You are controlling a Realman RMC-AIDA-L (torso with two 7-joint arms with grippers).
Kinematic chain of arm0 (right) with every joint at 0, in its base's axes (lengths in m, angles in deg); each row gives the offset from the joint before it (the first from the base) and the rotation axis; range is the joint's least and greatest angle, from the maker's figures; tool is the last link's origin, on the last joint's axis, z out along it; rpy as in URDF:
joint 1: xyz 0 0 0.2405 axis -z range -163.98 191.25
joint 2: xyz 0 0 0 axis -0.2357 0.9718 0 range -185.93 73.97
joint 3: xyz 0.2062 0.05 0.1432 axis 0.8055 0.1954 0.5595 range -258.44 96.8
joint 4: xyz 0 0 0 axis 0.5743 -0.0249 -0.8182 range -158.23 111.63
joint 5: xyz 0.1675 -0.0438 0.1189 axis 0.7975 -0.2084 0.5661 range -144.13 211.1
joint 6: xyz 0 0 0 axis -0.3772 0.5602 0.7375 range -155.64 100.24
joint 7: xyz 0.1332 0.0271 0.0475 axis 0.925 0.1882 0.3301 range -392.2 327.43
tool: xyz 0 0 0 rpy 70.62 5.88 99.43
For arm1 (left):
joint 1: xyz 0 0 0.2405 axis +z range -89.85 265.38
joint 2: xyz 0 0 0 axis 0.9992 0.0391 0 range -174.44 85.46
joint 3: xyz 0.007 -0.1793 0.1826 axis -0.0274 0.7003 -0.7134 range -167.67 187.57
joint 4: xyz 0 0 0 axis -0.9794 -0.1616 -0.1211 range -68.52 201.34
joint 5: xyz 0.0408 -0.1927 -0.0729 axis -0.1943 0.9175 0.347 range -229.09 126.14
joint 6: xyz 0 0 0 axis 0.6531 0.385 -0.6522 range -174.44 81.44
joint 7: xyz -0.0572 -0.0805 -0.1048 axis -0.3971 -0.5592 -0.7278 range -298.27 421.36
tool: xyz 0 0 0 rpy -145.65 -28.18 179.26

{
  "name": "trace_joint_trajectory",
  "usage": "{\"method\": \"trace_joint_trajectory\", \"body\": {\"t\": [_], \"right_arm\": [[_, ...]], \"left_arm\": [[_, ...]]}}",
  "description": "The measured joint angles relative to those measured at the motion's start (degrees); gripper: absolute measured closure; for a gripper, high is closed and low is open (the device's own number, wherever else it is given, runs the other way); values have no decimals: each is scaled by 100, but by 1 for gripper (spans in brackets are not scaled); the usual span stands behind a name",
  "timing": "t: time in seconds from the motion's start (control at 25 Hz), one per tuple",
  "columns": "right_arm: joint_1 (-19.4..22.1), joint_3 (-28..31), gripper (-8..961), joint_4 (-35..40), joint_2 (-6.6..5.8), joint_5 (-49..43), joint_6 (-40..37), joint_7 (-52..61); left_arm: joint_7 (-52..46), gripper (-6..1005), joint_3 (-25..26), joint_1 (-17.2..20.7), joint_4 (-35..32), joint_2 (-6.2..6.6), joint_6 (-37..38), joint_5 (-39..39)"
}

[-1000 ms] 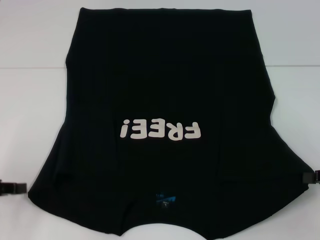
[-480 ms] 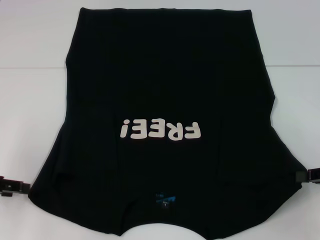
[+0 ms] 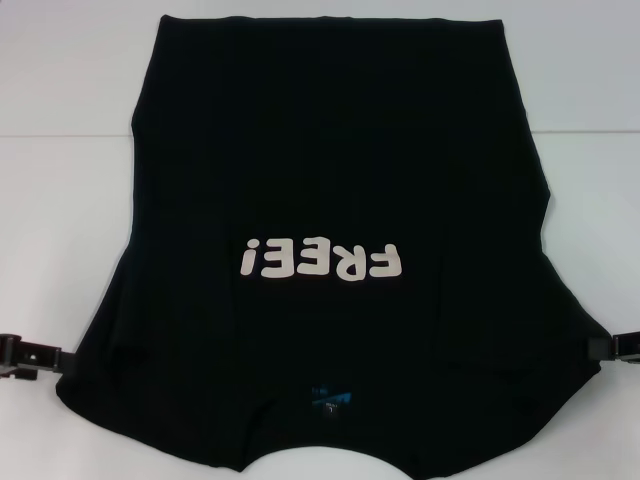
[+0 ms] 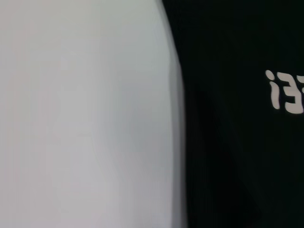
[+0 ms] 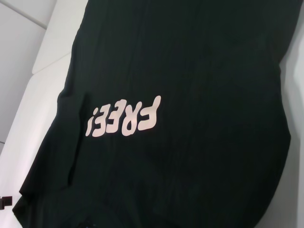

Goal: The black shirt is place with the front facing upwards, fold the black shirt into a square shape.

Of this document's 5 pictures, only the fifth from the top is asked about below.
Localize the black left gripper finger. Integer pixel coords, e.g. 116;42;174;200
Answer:
0;196;13;210

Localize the black shirt with FREE print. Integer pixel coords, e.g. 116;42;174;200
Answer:
13;0;303;228

